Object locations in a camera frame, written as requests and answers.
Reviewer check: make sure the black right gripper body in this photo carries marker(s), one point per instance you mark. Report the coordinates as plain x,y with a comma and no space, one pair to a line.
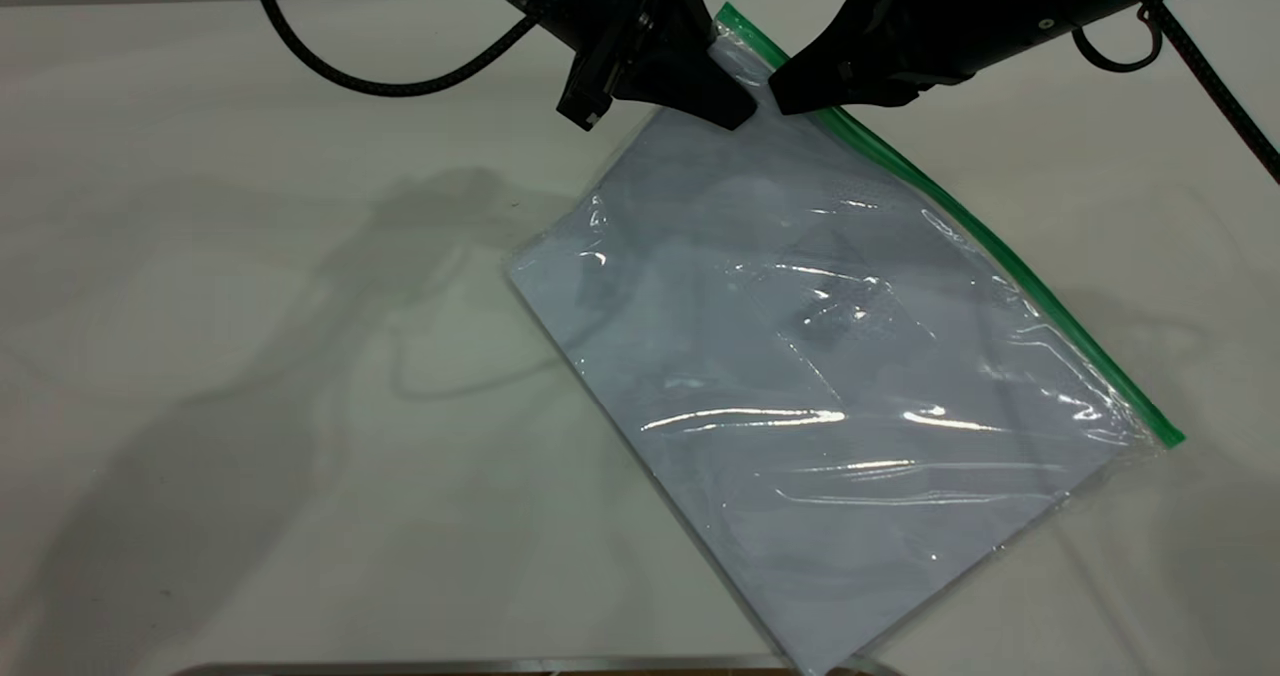
1000,16

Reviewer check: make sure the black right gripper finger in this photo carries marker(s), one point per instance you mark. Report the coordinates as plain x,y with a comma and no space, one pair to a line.
840,91
860,21

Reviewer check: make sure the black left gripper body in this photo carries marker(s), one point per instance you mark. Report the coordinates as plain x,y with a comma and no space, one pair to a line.
590,6

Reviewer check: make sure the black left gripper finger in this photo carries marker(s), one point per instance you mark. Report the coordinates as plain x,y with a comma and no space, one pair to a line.
690,81
692,11

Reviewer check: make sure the clear plastic zip bag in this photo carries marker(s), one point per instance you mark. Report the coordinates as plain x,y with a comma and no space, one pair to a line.
820,376

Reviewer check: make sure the white paper stack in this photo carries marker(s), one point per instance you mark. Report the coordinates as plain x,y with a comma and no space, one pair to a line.
800,406

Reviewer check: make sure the silver metal bar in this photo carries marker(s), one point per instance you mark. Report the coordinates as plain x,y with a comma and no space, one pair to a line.
480,668

